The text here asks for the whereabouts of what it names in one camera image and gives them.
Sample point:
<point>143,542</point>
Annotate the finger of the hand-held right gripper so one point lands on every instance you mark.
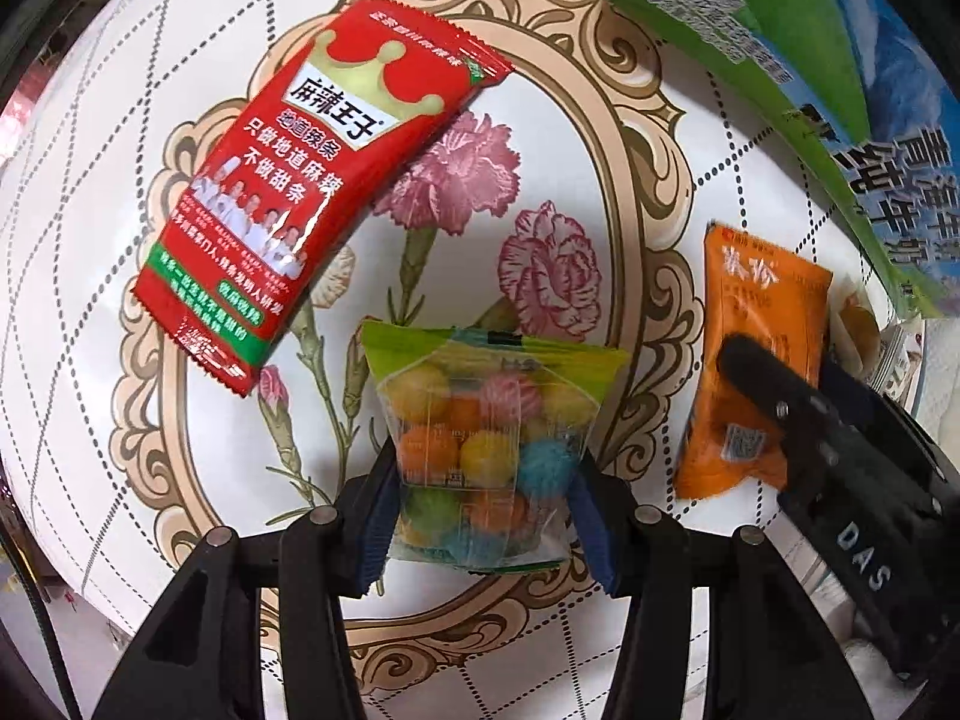
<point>780,390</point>
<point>851,394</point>

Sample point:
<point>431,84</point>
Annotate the red snack packet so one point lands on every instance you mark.
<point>300,187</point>

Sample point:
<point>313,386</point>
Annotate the white yellow snack packet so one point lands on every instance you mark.
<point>855,326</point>

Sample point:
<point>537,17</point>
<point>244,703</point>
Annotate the cardboard box with green print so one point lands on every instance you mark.
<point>750,30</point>

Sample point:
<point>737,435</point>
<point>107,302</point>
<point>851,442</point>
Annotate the white floral printed mat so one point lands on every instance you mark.
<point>600,187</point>

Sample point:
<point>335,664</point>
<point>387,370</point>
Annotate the orange snack packet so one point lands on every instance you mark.
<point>750,292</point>

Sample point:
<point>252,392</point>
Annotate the colourful candy ball bag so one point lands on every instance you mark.
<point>480,420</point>

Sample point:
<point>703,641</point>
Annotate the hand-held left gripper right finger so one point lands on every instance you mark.
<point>592,532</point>

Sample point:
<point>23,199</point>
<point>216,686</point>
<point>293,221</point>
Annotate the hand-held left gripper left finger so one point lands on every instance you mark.
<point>379,521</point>

